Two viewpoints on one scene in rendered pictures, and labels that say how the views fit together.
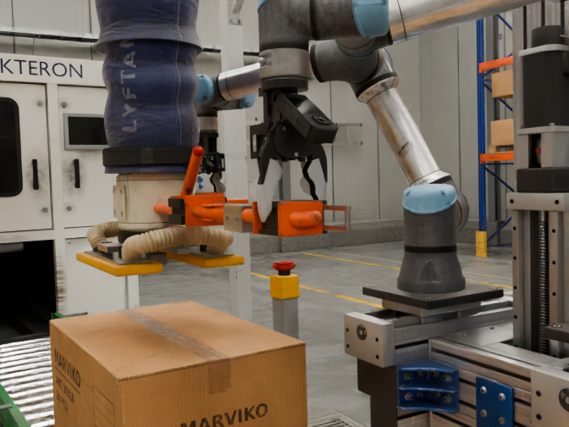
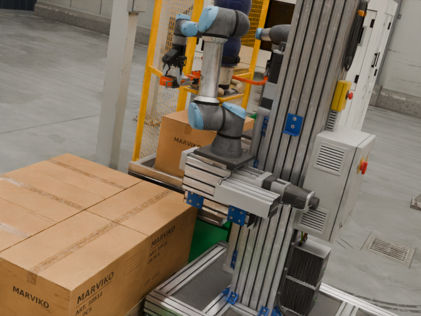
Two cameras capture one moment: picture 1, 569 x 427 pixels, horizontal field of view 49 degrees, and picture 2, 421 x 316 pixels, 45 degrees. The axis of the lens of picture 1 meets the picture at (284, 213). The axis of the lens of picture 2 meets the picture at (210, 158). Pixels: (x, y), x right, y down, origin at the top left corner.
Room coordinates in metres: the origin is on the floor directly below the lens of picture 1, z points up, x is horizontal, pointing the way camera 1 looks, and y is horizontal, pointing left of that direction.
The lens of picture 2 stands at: (-0.39, -2.38, 1.75)
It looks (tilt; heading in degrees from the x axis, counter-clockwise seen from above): 18 degrees down; 55
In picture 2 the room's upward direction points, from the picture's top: 11 degrees clockwise
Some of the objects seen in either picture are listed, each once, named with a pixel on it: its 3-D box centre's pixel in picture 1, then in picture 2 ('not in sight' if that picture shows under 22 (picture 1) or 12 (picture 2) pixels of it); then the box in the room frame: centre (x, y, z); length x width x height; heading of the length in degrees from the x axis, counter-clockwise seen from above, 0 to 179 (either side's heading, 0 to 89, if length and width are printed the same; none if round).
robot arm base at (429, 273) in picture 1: (430, 265); not in sight; (1.40, -0.33, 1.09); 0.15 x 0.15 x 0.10
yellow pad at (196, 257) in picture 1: (194, 248); (228, 93); (1.50, 0.22, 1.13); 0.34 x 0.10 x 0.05; 31
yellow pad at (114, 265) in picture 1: (115, 255); (202, 86); (1.40, 0.38, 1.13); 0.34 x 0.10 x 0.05; 31
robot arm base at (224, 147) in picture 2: not in sight; (227, 142); (0.97, -0.57, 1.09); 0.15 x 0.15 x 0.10
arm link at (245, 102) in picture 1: (230, 95); not in sight; (1.76, 0.14, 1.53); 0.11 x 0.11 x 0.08; 64
